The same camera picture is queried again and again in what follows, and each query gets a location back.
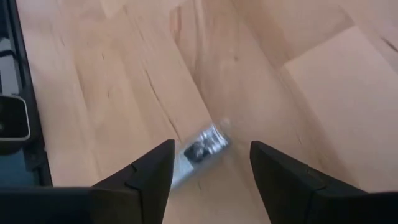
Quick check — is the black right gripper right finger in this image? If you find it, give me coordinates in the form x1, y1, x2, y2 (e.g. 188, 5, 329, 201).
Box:
250, 141, 368, 224

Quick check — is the clear wrapped black toiletry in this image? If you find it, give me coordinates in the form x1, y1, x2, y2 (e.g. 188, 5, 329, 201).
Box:
170, 117, 233, 190

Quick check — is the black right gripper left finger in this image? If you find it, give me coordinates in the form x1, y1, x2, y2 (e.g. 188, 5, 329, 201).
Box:
91, 139, 176, 224

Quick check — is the black grey-rimmed camera box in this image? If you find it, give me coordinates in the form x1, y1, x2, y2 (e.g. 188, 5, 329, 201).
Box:
0, 94, 31, 155

